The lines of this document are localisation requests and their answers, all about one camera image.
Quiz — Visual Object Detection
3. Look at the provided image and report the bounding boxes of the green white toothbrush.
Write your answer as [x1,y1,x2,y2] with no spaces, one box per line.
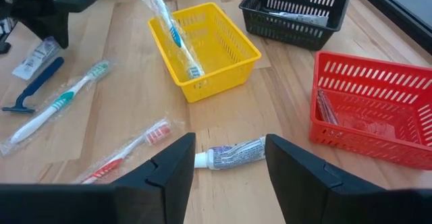
[0,59,114,157]

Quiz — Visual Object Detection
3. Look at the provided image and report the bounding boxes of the blue white toothbrush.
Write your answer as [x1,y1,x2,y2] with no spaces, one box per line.
[136,0,206,82]

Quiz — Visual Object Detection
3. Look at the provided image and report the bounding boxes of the yellow slotted plastic basket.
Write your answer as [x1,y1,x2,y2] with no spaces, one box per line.
[147,1,263,103]

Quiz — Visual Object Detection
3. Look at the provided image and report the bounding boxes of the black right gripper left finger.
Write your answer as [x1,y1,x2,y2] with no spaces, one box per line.
[109,132,196,224]

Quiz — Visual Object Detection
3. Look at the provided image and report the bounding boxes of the black aluminium table frame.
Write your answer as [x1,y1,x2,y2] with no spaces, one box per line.
[0,0,432,55]

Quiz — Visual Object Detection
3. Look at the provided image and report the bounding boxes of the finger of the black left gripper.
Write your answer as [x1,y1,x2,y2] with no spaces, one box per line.
[20,14,52,41]
[50,13,70,49]

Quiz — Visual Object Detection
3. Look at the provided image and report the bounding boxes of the red slotted plastic basket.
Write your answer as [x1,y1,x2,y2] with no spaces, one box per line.
[308,51,432,171]

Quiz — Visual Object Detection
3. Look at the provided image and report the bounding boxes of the dark blue disposable razor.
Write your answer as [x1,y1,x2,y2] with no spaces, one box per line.
[1,56,65,114]

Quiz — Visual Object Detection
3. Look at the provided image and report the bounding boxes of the red white toothbrush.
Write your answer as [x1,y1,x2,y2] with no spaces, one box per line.
[72,117,176,185]

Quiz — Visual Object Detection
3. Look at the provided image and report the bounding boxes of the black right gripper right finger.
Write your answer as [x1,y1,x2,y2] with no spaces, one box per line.
[265,134,344,224]

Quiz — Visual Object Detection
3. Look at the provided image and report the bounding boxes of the black slotted plastic basket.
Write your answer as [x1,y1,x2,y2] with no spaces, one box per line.
[238,0,351,52]

